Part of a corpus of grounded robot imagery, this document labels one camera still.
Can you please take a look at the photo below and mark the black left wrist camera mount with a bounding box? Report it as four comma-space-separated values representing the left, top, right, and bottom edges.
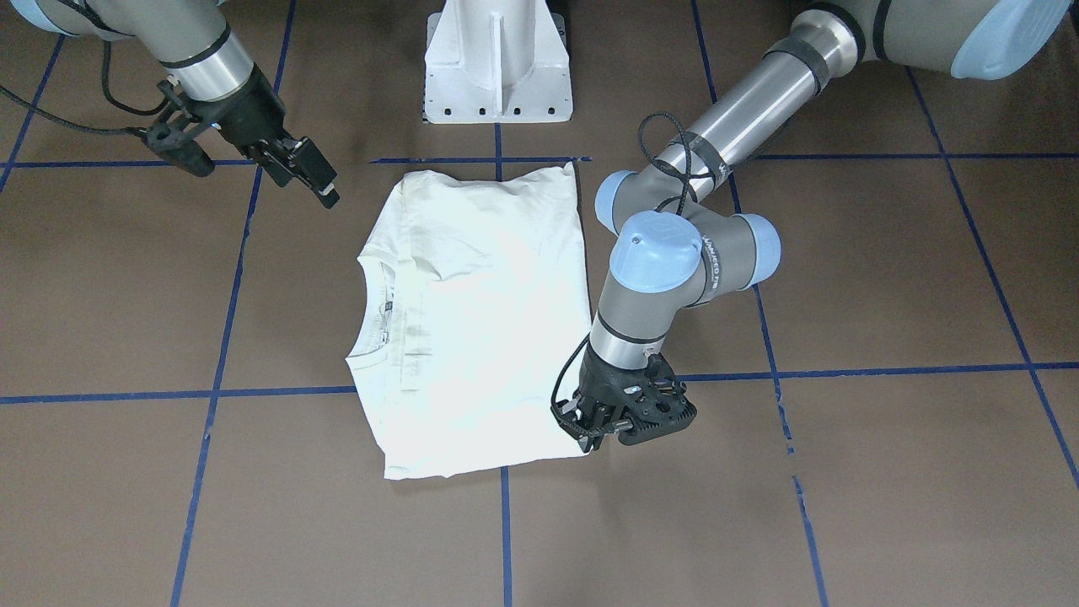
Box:
615, 354, 697, 446

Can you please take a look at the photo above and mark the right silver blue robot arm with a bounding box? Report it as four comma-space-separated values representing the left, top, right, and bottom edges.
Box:
13, 1, 339, 208

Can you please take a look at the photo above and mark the cream long-sleeve cat shirt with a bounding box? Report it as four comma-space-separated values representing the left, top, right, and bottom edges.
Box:
346, 163, 591, 481

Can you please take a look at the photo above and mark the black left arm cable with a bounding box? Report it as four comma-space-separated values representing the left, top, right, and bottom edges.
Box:
552, 112, 727, 422

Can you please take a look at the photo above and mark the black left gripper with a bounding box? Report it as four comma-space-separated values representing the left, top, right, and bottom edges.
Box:
551, 349, 654, 454

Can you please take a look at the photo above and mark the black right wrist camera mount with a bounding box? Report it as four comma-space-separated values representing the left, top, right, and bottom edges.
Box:
142, 77, 215, 178

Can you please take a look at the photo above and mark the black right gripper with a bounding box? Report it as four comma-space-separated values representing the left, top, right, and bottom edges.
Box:
199, 67, 340, 210

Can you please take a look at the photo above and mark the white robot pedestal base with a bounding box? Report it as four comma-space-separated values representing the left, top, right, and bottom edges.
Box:
422, 1, 573, 126

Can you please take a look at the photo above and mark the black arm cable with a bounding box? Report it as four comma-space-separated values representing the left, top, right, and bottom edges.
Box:
552, 112, 727, 422
0, 35, 169, 137

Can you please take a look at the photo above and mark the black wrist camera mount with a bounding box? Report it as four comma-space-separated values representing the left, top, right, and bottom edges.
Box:
615, 354, 697, 446
142, 77, 215, 178

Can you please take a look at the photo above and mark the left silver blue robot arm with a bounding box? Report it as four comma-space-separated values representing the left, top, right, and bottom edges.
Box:
550, 1, 1076, 454

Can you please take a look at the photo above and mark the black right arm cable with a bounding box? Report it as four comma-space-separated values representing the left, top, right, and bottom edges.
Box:
0, 35, 169, 137

